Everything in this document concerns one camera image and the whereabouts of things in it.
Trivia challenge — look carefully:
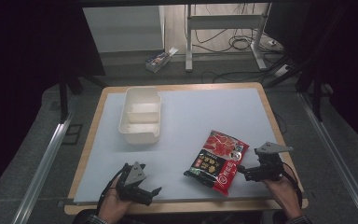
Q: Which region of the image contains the person's left hand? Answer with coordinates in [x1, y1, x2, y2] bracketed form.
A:
[97, 186, 135, 224]

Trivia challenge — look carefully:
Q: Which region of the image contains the black floor socket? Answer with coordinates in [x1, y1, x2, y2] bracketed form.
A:
[62, 123, 84, 147]

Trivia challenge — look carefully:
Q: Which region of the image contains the black metal stand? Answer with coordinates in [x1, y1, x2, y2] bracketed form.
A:
[294, 60, 335, 123]
[58, 69, 108, 123]

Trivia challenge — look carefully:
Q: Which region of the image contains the white power strip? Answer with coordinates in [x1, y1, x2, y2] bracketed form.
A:
[273, 63, 291, 78]

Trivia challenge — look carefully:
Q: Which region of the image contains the white plastic storage box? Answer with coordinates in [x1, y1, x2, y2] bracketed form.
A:
[117, 86, 163, 146]

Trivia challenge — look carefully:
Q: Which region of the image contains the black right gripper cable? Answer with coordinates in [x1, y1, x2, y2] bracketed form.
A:
[281, 161, 304, 210]

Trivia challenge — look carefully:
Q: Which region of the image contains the white metal desk frame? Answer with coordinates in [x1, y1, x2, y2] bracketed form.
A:
[184, 2, 273, 73]

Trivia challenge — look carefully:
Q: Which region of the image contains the white cabinet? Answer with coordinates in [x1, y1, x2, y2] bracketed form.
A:
[82, 5, 166, 54]

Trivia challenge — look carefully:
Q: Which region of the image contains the aluminium rail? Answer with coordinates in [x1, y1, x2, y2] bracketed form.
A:
[10, 121, 75, 224]
[296, 91, 358, 224]

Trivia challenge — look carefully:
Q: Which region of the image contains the black long floor cable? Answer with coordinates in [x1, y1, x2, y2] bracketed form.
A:
[200, 68, 282, 84]

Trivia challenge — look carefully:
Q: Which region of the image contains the person's right hand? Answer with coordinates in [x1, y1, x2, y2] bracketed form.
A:
[262, 177, 303, 219]

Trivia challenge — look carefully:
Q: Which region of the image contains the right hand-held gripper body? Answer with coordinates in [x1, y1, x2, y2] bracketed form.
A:
[251, 141, 295, 183]

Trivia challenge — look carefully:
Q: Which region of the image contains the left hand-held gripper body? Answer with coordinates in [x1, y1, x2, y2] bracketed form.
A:
[116, 161, 152, 201]

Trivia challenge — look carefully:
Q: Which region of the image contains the black coiled floor cable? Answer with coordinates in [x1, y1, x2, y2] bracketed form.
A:
[192, 28, 264, 53]

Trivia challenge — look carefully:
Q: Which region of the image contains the pale blue table mat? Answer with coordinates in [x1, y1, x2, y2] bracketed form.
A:
[73, 88, 279, 205]

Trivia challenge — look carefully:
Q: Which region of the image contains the red and black snack packet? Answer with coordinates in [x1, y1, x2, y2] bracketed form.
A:
[183, 129, 251, 197]

